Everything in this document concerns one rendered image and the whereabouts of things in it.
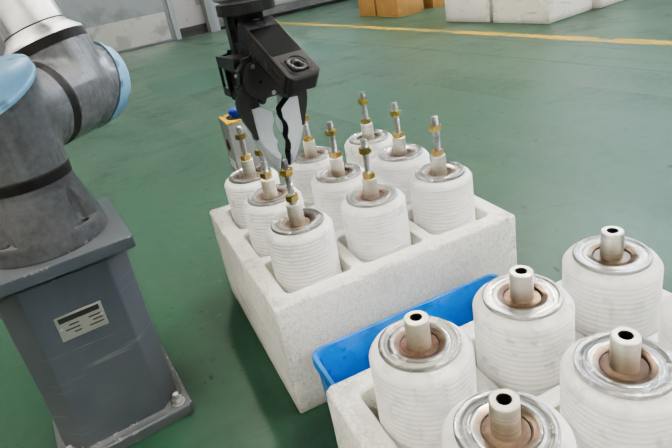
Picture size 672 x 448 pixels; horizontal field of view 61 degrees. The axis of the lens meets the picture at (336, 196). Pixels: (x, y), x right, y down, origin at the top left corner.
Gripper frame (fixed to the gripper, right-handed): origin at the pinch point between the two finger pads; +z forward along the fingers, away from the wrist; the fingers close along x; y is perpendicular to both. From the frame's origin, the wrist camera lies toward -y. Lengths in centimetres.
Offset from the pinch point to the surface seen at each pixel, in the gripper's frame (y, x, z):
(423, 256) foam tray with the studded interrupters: -9.0, -13.7, 17.6
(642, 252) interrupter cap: -35.9, -21.3, 9.4
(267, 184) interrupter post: 11.4, -1.1, 7.3
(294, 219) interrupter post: -0.2, 0.7, 8.7
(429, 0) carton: 295, -275, 29
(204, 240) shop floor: 59, 0, 35
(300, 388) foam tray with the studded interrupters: -6.1, 7.7, 30.3
